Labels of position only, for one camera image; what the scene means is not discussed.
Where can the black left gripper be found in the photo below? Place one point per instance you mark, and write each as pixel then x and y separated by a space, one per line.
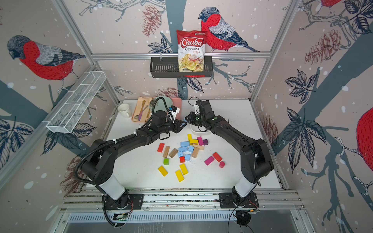
pixel 177 124

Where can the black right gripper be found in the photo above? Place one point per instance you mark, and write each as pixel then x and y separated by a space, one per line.
pixel 190 116

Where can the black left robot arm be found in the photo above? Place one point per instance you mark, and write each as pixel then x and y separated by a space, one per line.
pixel 97 167

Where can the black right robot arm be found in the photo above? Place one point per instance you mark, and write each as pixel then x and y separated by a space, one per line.
pixel 255 158

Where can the white rectangular plastic bin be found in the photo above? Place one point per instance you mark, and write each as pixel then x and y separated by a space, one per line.
pixel 196 129

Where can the long light blue block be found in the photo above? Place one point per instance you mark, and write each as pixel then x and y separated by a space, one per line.
pixel 184 144

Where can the yellow striped block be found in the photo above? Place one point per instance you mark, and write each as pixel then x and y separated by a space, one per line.
pixel 194 142

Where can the pink plastic tray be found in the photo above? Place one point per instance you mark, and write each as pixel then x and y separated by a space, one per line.
pixel 178 103

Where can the magenta rectangular block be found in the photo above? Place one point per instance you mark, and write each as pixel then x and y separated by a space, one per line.
pixel 200 141

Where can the long blue block lower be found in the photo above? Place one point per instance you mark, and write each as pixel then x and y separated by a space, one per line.
pixel 183 149

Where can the green floral plate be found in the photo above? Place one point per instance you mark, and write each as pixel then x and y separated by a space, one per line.
pixel 160 103

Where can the tan wood block left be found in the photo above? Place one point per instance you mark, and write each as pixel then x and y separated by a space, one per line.
pixel 166 152

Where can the brown wood block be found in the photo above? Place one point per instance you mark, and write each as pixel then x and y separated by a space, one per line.
pixel 173 153

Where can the red rectangular block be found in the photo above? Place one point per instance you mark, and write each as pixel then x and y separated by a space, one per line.
pixel 161 147

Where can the pale wood block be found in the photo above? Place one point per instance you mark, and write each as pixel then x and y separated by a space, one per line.
pixel 198 146

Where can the natural wood block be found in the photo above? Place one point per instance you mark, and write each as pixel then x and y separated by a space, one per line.
pixel 195 152

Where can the green cube block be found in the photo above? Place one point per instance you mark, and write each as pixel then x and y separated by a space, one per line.
pixel 166 161

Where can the red block right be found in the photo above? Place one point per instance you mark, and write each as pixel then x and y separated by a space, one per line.
pixel 217 157

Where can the yellow block front right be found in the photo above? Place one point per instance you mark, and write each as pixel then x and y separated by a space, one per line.
pixel 183 169

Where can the yellow block front left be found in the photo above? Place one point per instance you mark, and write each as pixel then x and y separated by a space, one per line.
pixel 163 171

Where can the yellow block front middle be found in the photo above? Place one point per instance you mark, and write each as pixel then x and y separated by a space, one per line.
pixel 179 175

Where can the pink cylinder block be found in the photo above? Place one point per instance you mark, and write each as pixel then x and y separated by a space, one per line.
pixel 221 164

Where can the white ceramic mug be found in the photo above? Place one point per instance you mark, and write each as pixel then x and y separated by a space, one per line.
pixel 125 110

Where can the Chuba cassava chips bag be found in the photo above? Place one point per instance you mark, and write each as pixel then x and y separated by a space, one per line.
pixel 191 50

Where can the purple handled spoon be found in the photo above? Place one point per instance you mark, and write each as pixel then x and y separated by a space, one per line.
pixel 141 111

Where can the black wire wall basket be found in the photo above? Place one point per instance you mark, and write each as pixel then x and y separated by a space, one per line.
pixel 167 67

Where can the aluminium mounting rail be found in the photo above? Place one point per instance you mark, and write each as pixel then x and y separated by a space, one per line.
pixel 184 200

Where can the white wire wall shelf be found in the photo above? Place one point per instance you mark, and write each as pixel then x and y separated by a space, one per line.
pixel 67 116

